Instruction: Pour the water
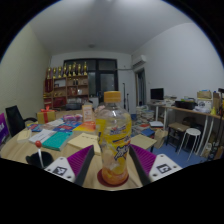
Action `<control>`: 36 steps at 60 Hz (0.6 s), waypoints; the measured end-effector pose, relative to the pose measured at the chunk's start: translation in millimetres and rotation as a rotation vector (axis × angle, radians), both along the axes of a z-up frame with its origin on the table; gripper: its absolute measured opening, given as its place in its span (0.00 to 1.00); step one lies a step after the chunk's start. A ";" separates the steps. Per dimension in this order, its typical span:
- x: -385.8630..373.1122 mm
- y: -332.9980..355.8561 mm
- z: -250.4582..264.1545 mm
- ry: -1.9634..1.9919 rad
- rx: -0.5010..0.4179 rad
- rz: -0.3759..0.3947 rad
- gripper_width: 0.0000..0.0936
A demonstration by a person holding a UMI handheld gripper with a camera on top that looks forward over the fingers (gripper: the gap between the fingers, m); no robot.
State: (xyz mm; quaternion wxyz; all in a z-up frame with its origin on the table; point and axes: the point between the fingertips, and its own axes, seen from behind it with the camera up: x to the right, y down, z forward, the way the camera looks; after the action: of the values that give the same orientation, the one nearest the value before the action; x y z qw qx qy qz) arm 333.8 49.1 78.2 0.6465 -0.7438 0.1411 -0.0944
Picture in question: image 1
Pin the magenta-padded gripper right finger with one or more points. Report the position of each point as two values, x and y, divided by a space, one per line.
165 168

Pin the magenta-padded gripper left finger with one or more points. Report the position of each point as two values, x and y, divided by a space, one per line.
61 170

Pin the yellow-labelled drink bottle orange cap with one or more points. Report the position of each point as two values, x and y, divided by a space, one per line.
113 133

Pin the teal book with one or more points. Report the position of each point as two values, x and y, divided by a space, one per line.
56 141

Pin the red-ball stirrer stick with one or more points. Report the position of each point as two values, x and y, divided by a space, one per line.
38 144

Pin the beige notebook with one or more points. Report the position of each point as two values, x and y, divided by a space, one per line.
83 141

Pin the flat round red coaster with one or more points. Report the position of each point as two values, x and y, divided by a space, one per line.
100 179

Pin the white paper booklet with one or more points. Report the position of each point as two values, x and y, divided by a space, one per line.
41 136

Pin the brown wooden stool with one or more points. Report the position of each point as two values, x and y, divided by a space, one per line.
178 126

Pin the white round stool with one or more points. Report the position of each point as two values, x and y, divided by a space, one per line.
191 131

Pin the cream notepad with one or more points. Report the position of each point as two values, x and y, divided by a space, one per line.
24 136

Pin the yellow gift box red ribbon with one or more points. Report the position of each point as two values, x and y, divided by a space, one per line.
46 116

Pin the stack of books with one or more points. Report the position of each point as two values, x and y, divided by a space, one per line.
145 115

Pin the orange carton box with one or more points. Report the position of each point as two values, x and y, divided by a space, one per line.
87 113

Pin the wooden side desk white legs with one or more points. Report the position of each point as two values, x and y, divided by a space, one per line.
200 114

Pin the black case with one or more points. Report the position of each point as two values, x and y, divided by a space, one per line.
185 105

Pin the black office chair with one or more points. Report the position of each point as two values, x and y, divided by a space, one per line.
15 120

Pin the computer monitor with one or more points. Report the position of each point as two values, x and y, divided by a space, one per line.
156 94

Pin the wooden shelf unit with trophies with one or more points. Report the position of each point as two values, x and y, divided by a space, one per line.
66 90

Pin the dark framed glass door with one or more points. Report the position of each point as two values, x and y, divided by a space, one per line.
106 81

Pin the white wall air conditioner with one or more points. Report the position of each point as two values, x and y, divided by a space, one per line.
139 61

